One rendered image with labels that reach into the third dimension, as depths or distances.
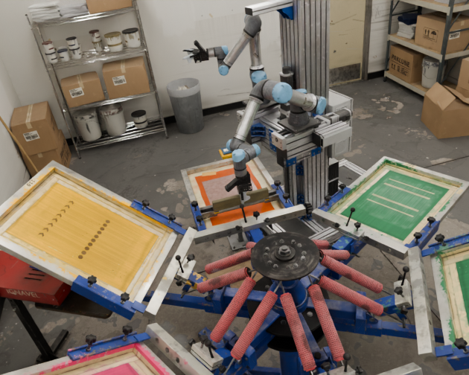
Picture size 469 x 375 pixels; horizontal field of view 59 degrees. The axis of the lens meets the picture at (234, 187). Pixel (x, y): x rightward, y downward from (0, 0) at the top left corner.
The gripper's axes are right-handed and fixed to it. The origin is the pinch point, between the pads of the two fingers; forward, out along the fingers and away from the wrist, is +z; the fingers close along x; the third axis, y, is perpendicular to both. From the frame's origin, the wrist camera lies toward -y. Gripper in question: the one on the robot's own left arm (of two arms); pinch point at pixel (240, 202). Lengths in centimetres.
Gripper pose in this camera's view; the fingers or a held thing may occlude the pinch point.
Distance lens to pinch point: 260.4
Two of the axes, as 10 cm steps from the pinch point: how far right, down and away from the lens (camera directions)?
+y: 9.6, -2.4, 1.6
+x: -2.6, -5.2, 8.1
